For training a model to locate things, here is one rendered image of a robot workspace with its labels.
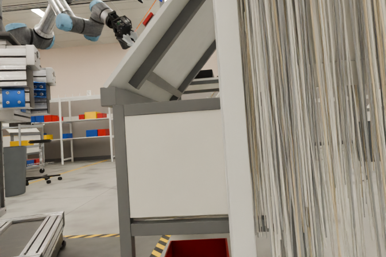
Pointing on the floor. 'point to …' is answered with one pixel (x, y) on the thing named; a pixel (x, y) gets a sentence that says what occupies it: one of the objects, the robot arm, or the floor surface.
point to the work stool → (41, 163)
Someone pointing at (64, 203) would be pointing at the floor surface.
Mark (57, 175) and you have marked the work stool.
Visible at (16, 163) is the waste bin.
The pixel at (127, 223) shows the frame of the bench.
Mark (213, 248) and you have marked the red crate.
